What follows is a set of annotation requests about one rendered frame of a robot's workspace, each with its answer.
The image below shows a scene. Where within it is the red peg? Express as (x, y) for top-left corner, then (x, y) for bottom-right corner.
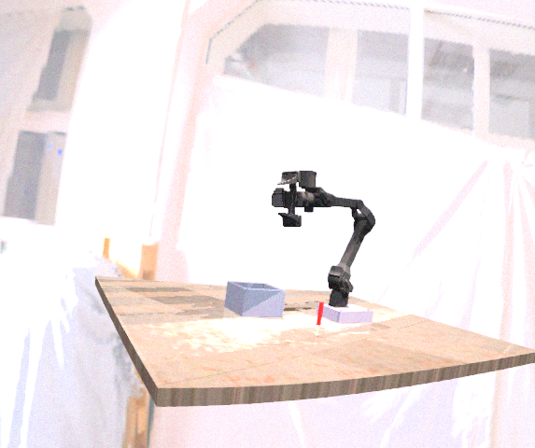
(317, 301), (324, 325)

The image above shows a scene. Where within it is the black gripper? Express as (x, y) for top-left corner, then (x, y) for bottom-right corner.
(277, 170), (310, 228)

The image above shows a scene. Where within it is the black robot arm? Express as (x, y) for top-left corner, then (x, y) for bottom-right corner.
(272, 170), (376, 308)

